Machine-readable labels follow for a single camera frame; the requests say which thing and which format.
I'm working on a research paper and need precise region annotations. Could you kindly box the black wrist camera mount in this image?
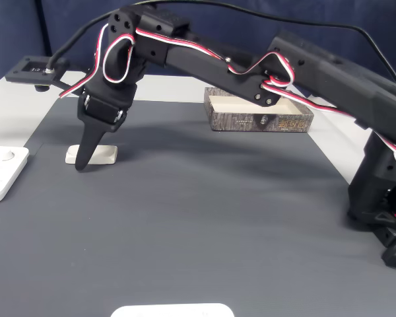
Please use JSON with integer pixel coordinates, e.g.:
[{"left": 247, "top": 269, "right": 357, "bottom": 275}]
[{"left": 5, "top": 55, "right": 86, "bottom": 97}]

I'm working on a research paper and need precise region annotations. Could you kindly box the white block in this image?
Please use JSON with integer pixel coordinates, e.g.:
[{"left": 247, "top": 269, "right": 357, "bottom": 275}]
[{"left": 65, "top": 144, "right": 119, "bottom": 165}]

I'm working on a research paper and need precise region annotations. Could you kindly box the grey table mat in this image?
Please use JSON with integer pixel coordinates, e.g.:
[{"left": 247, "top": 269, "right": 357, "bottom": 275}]
[{"left": 0, "top": 97, "right": 396, "bottom": 317}]

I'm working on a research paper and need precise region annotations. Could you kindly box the white camera stand base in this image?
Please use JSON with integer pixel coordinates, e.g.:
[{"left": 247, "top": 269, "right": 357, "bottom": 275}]
[
  {"left": 0, "top": 145, "right": 30, "bottom": 205},
  {"left": 110, "top": 302, "right": 235, "bottom": 317}
]

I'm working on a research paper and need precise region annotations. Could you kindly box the dark blue partition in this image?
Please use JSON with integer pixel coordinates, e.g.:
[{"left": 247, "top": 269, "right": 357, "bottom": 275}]
[{"left": 0, "top": 0, "right": 396, "bottom": 100}]

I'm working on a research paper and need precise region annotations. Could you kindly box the red white black servo cable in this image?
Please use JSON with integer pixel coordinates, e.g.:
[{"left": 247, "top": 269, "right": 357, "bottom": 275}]
[{"left": 59, "top": 22, "right": 396, "bottom": 247}]

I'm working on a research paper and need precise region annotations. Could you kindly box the black camera cable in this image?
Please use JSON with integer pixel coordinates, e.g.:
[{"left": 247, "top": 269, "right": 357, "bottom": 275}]
[{"left": 48, "top": 0, "right": 396, "bottom": 90}]

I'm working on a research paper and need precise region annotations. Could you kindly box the patterned cardboard box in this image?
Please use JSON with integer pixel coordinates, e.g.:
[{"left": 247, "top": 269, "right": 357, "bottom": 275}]
[{"left": 203, "top": 87, "right": 315, "bottom": 133}]

